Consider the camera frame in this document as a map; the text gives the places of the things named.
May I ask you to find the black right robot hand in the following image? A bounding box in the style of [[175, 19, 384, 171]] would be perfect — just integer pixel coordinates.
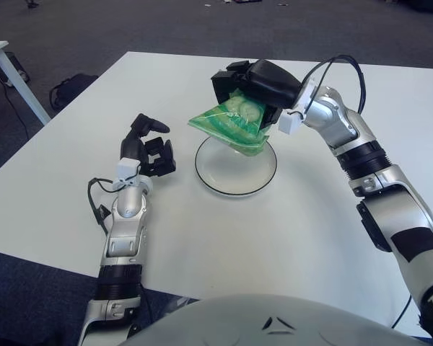
[[211, 59, 303, 133]]

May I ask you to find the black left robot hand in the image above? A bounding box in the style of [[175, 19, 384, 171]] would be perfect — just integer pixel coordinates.
[[121, 113, 177, 177]]

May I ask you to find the green potato chips bag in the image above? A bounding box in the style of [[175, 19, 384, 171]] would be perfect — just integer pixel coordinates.
[[187, 89, 271, 156]]

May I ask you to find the white plate with black rim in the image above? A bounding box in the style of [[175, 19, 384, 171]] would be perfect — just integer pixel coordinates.
[[194, 136, 279, 198]]

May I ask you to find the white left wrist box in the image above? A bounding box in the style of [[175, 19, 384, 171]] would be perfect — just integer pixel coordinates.
[[115, 158, 141, 183]]

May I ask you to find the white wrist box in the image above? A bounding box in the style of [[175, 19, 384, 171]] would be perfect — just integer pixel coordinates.
[[278, 110, 304, 134], [115, 158, 141, 183]]

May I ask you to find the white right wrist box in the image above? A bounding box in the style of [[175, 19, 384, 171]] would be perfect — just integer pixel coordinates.
[[278, 110, 304, 134]]

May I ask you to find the black backpack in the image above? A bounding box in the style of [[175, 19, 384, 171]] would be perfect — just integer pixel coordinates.
[[49, 74, 99, 109]]

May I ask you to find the white side table leg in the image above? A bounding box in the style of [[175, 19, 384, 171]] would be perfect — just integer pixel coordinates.
[[0, 40, 51, 125]]

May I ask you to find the grey robot torso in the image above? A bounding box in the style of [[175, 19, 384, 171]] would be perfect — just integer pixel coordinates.
[[129, 293, 433, 346]]

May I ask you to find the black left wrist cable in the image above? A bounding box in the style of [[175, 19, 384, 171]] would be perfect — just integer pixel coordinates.
[[87, 176, 120, 235]]

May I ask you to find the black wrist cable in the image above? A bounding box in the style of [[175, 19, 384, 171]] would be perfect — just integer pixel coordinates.
[[87, 176, 120, 235], [302, 54, 365, 116]]

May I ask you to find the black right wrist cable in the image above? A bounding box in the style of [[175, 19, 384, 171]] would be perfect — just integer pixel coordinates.
[[302, 54, 365, 116]]

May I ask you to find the black floor cable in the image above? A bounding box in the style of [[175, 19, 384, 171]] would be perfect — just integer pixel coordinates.
[[2, 85, 30, 141]]

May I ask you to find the thin black body cable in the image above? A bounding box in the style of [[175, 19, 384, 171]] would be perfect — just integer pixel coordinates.
[[391, 295, 412, 329]]

